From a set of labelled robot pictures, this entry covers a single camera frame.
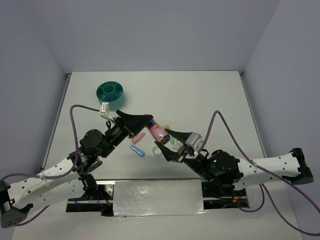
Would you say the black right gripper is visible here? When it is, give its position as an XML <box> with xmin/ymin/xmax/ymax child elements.
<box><xmin>153</xmin><ymin>127</ymin><xmax>214</xmax><ymax>182</ymax></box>

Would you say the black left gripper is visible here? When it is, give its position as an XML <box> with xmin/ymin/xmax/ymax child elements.
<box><xmin>100</xmin><ymin>109</ymin><xmax>153</xmax><ymax>158</ymax></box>

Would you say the pink-capped crayon bottle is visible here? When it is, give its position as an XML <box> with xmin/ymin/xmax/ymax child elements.
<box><xmin>146</xmin><ymin>119</ymin><xmax>170</xmax><ymax>145</ymax></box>

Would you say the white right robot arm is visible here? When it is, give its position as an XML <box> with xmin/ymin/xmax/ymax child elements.
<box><xmin>155</xmin><ymin>130</ymin><xmax>314</xmax><ymax>196</ymax></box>

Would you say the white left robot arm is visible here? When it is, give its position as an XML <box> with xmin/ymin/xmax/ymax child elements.
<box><xmin>0</xmin><ymin>110</ymin><xmax>153</xmax><ymax>229</ymax></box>

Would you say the white patterned eraser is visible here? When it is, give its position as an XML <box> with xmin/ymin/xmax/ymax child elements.
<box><xmin>172</xmin><ymin>141</ymin><xmax>182</xmax><ymax>151</ymax></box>

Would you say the green highlighter pen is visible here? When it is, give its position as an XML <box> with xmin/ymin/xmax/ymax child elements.
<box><xmin>169</xmin><ymin>136</ymin><xmax>175</xmax><ymax>145</ymax></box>

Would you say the pink highlighter pen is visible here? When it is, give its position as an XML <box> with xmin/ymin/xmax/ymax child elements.
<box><xmin>131</xmin><ymin>132</ymin><xmax>146</xmax><ymax>145</ymax></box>

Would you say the clear tape roll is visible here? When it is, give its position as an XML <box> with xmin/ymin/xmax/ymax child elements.
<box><xmin>152</xmin><ymin>146</ymin><xmax>162</xmax><ymax>156</ymax></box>

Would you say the blue highlighter pen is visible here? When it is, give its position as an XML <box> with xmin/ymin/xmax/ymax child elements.
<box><xmin>130</xmin><ymin>145</ymin><xmax>145</xmax><ymax>158</ymax></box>

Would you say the teal round compartment organizer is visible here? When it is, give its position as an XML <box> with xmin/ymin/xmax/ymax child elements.
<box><xmin>96</xmin><ymin>81</ymin><xmax>125</xmax><ymax>111</ymax></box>

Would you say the silver foil sheet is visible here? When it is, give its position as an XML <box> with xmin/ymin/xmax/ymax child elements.
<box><xmin>113</xmin><ymin>179</ymin><xmax>206</xmax><ymax>217</ymax></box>

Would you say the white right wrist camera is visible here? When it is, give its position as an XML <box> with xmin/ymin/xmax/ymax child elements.
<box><xmin>185</xmin><ymin>132</ymin><xmax>204</xmax><ymax>154</ymax></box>

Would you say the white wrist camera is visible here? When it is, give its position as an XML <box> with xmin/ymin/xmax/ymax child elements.
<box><xmin>99</xmin><ymin>101</ymin><xmax>114</xmax><ymax>122</ymax></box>
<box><xmin>185</xmin><ymin>132</ymin><xmax>204</xmax><ymax>154</ymax></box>

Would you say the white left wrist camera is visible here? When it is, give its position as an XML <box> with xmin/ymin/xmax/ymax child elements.
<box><xmin>99</xmin><ymin>101</ymin><xmax>114</xmax><ymax>122</ymax></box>

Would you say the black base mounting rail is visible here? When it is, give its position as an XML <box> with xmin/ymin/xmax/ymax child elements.
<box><xmin>66</xmin><ymin>179</ymin><xmax>249</xmax><ymax>217</ymax></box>

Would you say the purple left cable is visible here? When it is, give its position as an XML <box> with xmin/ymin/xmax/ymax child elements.
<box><xmin>0</xmin><ymin>104</ymin><xmax>101</xmax><ymax>227</ymax></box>

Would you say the purple cable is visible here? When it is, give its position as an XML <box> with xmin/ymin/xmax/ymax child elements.
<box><xmin>0</xmin><ymin>104</ymin><xmax>101</xmax><ymax>227</ymax></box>
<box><xmin>197</xmin><ymin>110</ymin><xmax>320</xmax><ymax>237</ymax></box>

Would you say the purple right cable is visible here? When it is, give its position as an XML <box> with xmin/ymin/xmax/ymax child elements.
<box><xmin>197</xmin><ymin>110</ymin><xmax>320</xmax><ymax>237</ymax></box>

